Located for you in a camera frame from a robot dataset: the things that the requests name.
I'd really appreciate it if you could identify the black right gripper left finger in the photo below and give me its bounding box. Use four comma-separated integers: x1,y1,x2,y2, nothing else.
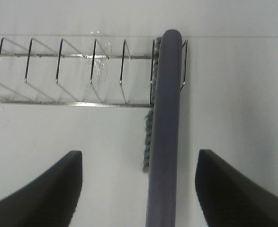
0,151,82,227

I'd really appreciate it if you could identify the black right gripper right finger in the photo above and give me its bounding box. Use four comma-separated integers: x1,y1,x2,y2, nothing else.
195,149,278,227

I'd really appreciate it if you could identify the metal wire dish rack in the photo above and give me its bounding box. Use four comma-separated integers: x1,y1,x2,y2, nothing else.
0,35,188,109

